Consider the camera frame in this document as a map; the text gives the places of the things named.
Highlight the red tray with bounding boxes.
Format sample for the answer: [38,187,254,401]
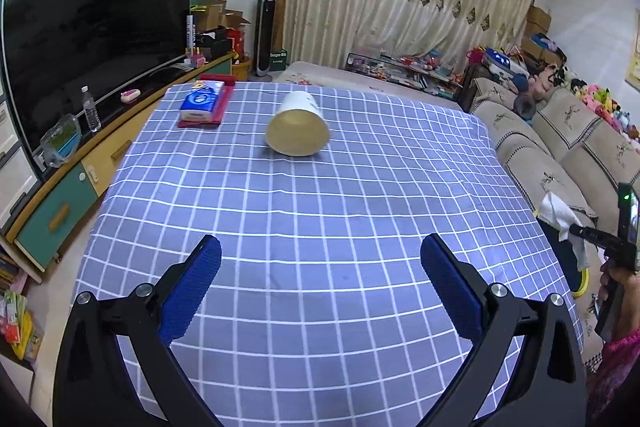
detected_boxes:
[178,74,236,128]

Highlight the blue checkered tablecloth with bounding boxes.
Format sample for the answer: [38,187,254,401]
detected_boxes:
[76,82,570,426]

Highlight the black tower fan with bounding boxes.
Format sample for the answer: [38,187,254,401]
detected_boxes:
[254,0,277,77]

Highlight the pile of plush toys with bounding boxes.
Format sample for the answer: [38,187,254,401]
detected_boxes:
[466,33,640,143]

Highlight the white floral floor mat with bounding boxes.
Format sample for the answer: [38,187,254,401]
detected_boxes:
[271,62,460,110]

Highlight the green tv cabinet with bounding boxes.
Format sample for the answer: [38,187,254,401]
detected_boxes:
[0,51,239,275]

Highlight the pink soap dish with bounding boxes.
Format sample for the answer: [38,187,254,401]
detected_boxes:
[120,89,141,104]

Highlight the blue tissue pack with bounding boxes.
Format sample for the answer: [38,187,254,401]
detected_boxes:
[180,80,224,124]

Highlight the person right hand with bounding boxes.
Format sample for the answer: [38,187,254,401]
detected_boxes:
[599,258,639,343]

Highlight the beige sofa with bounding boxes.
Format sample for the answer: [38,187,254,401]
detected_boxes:
[470,76,640,373]

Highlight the clear water bottle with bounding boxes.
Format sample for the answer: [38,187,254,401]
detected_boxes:
[81,86,102,133]

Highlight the large black television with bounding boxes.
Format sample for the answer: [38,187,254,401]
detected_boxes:
[1,0,190,171]

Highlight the cardboard boxes by tv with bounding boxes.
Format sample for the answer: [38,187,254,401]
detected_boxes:
[190,0,250,61]

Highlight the clear glass fish bowl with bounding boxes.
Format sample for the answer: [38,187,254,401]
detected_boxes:
[40,115,81,168]

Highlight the stacked cardboard boxes corner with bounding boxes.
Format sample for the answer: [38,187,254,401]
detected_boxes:
[522,5,551,46]

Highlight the beige paper bowl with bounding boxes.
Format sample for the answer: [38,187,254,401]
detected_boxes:
[265,91,330,157]

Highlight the yellow rim trash bin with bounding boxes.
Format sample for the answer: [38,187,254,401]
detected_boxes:
[538,219,591,299]

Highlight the toys on floor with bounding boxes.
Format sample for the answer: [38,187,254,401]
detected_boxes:
[345,53,460,101]

